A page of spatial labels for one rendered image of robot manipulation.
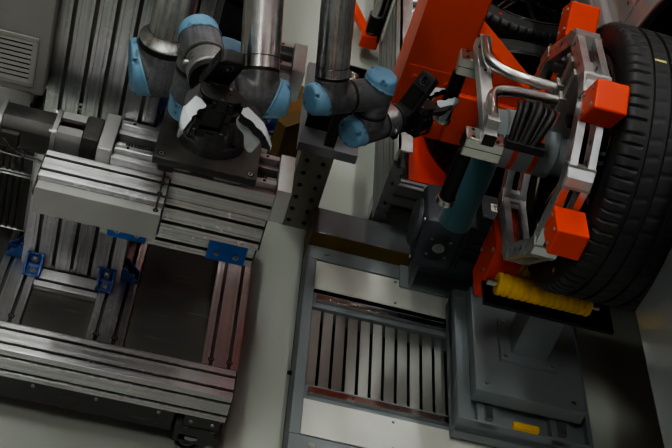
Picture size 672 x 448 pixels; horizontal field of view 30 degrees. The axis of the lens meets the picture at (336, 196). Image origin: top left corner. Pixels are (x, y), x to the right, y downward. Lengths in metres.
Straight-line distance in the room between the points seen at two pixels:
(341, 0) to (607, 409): 1.59
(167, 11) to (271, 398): 1.24
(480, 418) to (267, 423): 0.55
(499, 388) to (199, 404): 0.79
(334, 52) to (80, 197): 0.62
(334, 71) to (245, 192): 0.33
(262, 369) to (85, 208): 0.94
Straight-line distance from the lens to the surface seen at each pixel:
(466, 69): 3.04
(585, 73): 2.79
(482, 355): 3.33
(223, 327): 3.13
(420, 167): 3.81
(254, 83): 2.30
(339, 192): 4.05
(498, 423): 3.29
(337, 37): 2.71
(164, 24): 2.49
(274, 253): 3.74
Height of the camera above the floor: 2.38
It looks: 36 degrees down
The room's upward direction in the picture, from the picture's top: 19 degrees clockwise
